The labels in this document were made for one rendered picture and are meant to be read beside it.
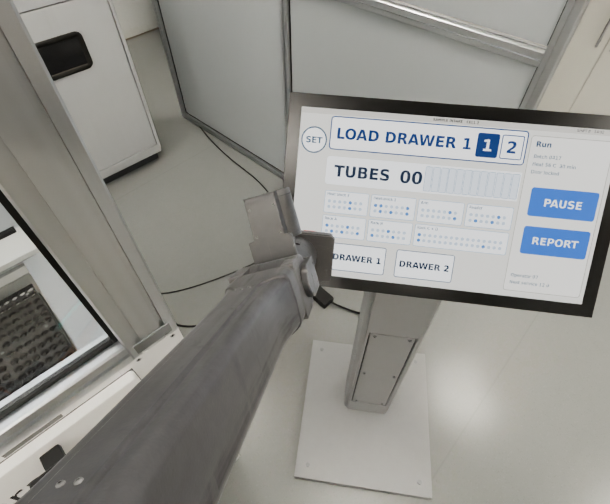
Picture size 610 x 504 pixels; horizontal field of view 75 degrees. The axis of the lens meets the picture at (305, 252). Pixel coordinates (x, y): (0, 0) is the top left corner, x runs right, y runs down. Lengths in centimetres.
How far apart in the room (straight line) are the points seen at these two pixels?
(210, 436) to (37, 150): 31
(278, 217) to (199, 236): 168
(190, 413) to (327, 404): 139
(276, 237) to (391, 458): 120
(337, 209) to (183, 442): 53
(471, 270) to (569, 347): 134
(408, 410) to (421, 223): 104
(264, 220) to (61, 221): 20
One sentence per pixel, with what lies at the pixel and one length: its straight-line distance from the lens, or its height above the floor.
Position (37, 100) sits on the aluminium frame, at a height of 135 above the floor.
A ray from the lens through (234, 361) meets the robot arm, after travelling 23.
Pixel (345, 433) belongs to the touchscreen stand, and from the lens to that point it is 155.
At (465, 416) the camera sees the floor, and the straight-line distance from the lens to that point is 170.
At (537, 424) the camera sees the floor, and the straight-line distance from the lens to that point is 180.
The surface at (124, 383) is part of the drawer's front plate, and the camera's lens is 70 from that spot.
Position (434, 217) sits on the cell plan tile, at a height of 107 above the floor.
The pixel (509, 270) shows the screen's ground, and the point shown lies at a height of 101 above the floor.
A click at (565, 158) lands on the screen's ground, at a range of 73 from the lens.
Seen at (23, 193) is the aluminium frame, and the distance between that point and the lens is 44.
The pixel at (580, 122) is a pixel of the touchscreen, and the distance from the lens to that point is 74.
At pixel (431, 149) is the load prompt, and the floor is 115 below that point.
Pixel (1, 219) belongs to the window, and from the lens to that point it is 47.
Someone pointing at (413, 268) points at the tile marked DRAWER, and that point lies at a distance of 68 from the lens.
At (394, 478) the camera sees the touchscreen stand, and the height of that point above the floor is 3.
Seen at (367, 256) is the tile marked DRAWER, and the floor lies 101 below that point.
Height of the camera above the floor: 153
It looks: 51 degrees down
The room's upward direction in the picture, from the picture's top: straight up
